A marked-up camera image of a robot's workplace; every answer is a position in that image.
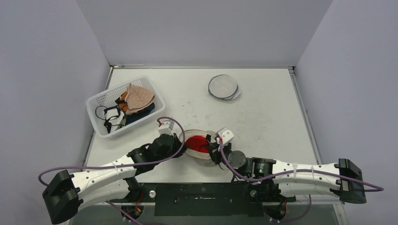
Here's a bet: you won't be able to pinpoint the red bra black trim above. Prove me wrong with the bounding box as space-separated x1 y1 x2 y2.
185 135 210 153

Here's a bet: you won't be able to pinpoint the white mesh bag beige trim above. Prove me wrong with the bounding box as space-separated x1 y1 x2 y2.
178 129 216 167

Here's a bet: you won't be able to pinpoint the beige lace bra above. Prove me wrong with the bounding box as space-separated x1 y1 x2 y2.
124 83 155 115

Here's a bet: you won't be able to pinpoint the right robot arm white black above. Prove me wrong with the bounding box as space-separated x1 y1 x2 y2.
205 137 367 204

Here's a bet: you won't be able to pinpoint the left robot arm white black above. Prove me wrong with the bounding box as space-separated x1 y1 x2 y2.
42 134 185 225

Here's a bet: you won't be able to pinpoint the navy blue bra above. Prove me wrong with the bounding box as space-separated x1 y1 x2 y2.
125 103 155 125

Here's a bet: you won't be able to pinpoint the white perforated plastic basket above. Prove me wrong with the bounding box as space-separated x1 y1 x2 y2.
86 75 166 138

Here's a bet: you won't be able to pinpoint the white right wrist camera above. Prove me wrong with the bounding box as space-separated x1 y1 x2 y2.
216 127 234 145

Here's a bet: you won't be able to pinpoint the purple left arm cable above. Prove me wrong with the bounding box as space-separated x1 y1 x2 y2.
38 116 186 225

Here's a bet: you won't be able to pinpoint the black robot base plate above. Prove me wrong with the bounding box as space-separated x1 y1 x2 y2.
113 182 296 217

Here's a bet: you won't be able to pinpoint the orange bra black straps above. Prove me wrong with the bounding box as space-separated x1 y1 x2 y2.
115 91 130 112

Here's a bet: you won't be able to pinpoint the aluminium front frame rail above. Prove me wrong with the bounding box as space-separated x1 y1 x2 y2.
63 183 345 206

